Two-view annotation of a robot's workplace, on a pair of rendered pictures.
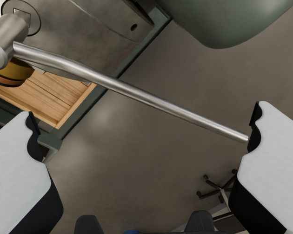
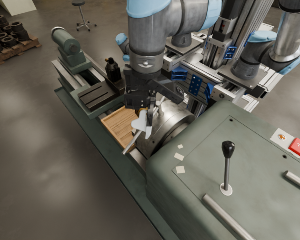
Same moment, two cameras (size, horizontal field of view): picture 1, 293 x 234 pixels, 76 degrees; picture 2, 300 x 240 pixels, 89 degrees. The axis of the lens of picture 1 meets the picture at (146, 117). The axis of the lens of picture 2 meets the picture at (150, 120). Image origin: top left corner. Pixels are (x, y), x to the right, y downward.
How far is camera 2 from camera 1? 0.44 m
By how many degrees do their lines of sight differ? 49
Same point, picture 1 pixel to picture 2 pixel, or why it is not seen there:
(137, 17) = (156, 143)
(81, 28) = (156, 125)
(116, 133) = (52, 166)
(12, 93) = (124, 110)
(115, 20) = (156, 135)
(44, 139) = (96, 112)
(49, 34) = (155, 118)
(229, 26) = (155, 158)
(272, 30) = not seen: outside the picture
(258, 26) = (154, 165)
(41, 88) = (123, 121)
